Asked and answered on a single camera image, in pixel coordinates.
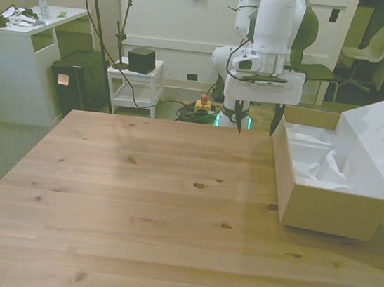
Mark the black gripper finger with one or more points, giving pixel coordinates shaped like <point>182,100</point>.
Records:
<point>277,119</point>
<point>240,116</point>

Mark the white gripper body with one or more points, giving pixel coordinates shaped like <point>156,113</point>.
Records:
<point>265,93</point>

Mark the brown cardboard box white inside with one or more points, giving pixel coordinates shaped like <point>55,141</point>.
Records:
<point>332,204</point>

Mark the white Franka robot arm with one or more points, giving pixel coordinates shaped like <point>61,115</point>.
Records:
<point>273,23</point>

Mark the yellow emergency stop button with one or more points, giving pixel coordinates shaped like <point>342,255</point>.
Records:
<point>203,104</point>

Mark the dark green chair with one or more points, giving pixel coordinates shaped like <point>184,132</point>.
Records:
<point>316,71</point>

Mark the small white side table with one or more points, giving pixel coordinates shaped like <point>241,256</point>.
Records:
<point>139,87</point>

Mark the black cube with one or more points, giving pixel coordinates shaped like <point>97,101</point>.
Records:
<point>140,60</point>

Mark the white swivel chair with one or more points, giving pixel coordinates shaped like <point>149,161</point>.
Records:
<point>371,46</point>

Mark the short black microphone stand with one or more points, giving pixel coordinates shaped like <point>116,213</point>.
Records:
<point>122,35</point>

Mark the black computer case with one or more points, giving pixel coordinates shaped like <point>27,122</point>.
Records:
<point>79,82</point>

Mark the tall black tripod stand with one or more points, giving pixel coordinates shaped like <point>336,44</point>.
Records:
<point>96,7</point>

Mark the orange sticky note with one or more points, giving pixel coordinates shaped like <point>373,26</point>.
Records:
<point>63,79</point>

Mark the green sticky note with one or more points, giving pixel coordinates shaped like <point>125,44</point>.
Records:
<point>62,13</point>

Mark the clear plastic water bottle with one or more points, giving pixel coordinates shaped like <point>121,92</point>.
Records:
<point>44,5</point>

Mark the white desk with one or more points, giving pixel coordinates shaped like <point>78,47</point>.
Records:
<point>15,56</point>

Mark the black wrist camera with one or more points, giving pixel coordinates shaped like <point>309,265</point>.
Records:
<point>266,79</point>

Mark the wall power outlet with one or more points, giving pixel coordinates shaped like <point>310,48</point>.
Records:
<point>192,77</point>

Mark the black wall switch plate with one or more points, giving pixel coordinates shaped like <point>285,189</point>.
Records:
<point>334,15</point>

